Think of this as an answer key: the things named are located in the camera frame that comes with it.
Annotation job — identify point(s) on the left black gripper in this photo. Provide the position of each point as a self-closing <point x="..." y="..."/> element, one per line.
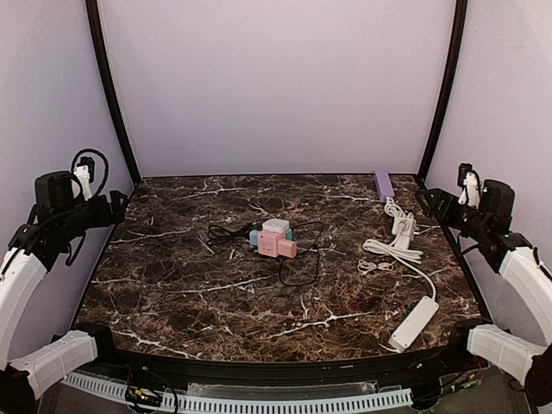
<point x="111" y="208"/>

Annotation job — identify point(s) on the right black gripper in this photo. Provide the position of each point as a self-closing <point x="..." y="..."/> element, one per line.
<point x="445" y="207"/>

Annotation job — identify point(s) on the teal plug with black cable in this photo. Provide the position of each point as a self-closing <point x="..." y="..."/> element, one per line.
<point x="313" y="247"/>

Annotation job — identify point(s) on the pink cube socket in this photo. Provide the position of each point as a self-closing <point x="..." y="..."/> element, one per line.
<point x="268" y="243"/>

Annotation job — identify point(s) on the pink plug adapter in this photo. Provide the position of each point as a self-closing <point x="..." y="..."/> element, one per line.
<point x="287" y="248"/>

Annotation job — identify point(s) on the white plug adapter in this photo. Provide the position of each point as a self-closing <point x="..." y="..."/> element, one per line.
<point x="275" y="225"/>

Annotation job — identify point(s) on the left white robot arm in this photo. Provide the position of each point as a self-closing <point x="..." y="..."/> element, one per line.
<point x="64" y="210"/>

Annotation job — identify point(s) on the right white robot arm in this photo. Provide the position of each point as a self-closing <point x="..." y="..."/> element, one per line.
<point x="517" y="262"/>

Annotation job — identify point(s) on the purple power strip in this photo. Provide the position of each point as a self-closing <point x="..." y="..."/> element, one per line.
<point x="383" y="185"/>

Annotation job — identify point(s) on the white power strip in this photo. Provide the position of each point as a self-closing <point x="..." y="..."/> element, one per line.
<point x="411" y="327"/>

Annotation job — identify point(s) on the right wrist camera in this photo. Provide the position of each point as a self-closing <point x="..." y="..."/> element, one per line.
<point x="469" y="182"/>

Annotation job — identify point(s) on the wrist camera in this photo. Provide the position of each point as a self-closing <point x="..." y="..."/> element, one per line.
<point x="83" y="169"/>
<point x="469" y="182"/>

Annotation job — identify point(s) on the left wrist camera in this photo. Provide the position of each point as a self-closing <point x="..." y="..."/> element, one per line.
<point x="83" y="169"/>

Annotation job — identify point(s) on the right black frame post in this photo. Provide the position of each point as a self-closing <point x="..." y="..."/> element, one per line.
<point x="448" y="78"/>

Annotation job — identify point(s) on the black frame post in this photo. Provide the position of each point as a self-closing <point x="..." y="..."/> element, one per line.
<point x="448" y="78"/>
<point x="109" y="89"/>

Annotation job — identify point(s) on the left black frame post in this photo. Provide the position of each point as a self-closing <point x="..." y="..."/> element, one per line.
<point x="109" y="89"/>

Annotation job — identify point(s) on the white cable duct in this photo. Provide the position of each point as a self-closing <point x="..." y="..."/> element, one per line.
<point x="359" y="397"/>

